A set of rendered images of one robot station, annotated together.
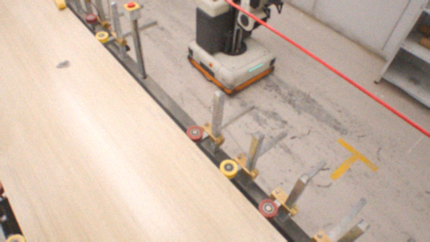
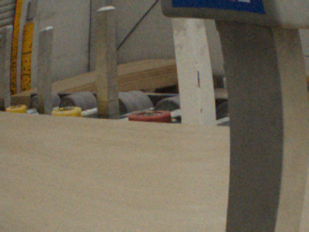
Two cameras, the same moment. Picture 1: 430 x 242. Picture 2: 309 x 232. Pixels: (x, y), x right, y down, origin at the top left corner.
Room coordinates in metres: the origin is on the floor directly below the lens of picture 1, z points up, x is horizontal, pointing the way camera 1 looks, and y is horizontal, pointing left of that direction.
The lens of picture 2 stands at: (1.82, 0.38, 1.16)
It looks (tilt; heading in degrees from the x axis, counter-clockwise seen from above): 9 degrees down; 174
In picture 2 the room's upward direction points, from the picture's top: 4 degrees counter-clockwise
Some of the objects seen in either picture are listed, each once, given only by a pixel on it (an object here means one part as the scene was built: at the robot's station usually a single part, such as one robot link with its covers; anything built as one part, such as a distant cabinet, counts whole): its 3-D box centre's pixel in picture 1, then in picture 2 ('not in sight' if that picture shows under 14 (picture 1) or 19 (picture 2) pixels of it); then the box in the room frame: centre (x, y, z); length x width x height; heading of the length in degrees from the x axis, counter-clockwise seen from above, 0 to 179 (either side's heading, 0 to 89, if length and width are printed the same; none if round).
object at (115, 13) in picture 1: (119, 34); not in sight; (1.67, 0.64, 0.89); 0.04 x 0.04 x 0.48; 42
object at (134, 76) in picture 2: not in sight; (100, 83); (-6.70, 0.82, 0.23); 2.41 x 0.77 x 0.17; 134
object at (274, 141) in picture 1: (256, 154); not in sight; (0.84, -0.24, 0.82); 0.43 x 0.03 x 0.04; 132
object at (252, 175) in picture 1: (245, 167); not in sight; (0.76, -0.18, 0.82); 0.14 x 0.06 x 0.05; 42
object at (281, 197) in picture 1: (284, 202); not in sight; (0.58, -0.35, 0.84); 0.14 x 0.06 x 0.05; 42
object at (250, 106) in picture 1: (224, 124); not in sight; (1.02, -0.07, 0.82); 0.43 x 0.03 x 0.04; 132
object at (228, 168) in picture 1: (228, 173); not in sight; (0.71, -0.09, 0.85); 0.08 x 0.08 x 0.11
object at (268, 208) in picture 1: (266, 212); not in sight; (0.52, -0.26, 0.85); 0.08 x 0.08 x 0.11
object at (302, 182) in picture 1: (289, 204); not in sight; (0.56, -0.37, 0.87); 0.04 x 0.04 x 0.48; 42
